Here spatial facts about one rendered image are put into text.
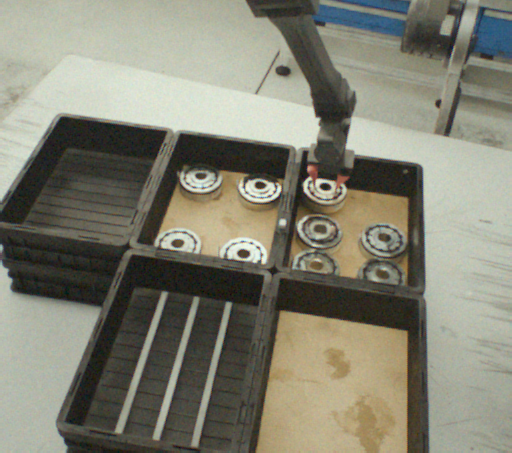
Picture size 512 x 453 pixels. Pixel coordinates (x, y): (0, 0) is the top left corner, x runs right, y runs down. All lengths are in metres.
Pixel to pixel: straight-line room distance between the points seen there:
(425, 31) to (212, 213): 0.67
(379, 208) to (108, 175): 0.66
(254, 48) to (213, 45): 0.22
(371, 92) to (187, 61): 0.97
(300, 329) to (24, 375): 0.58
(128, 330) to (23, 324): 0.30
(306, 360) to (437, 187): 0.79
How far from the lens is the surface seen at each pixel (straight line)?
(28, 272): 1.59
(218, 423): 1.29
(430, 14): 1.71
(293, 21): 1.17
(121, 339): 1.39
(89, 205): 1.65
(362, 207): 1.66
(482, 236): 1.87
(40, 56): 3.79
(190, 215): 1.60
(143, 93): 2.21
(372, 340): 1.41
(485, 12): 3.30
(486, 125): 3.50
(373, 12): 3.35
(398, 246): 1.55
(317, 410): 1.31
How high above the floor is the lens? 1.96
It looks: 43 degrees down
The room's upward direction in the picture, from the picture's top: 4 degrees clockwise
